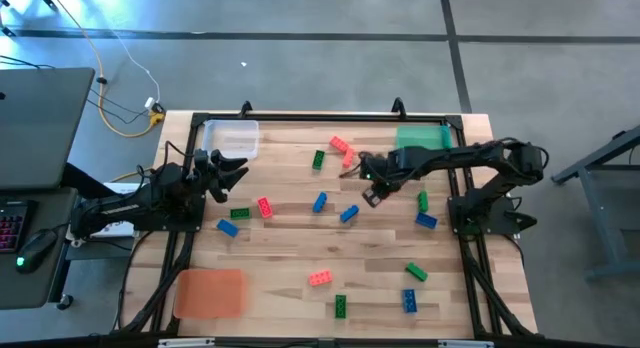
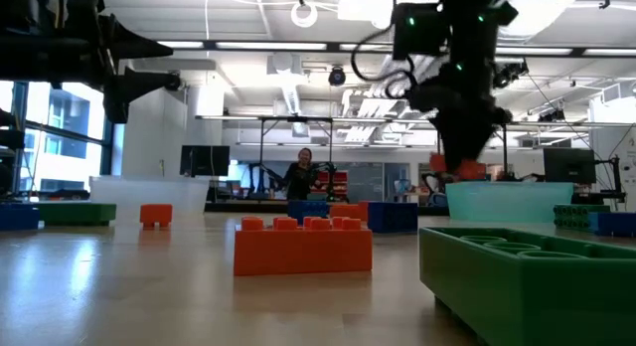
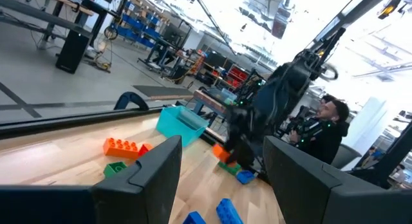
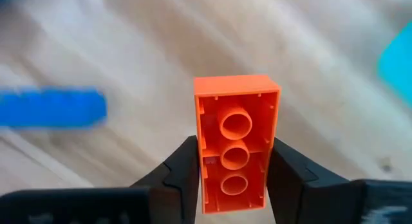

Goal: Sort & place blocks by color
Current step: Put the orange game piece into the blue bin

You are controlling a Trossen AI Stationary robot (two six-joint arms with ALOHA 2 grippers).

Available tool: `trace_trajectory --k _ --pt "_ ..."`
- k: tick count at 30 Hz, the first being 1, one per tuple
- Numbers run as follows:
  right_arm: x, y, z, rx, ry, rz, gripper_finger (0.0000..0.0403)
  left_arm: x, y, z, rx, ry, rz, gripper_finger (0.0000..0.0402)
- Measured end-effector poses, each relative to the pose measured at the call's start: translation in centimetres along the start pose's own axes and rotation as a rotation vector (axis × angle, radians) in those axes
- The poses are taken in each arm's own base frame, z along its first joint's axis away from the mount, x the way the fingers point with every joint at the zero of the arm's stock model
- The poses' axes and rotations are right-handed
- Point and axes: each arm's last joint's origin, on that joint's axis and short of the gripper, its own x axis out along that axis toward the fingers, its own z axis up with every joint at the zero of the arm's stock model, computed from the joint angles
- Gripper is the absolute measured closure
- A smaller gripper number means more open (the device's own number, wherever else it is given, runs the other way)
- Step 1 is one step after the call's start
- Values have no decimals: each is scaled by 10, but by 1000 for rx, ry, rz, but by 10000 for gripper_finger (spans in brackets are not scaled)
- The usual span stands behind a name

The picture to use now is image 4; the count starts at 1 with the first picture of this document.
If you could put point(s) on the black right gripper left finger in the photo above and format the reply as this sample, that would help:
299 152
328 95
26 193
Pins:
180 185

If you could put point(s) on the blue plastic building block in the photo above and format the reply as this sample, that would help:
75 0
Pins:
48 108

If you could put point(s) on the orange plastic building block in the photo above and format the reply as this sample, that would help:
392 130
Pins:
238 89

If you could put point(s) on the teal translucent plastic bin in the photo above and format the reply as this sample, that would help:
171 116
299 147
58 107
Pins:
399 66

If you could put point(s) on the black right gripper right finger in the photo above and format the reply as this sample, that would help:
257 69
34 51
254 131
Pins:
296 192

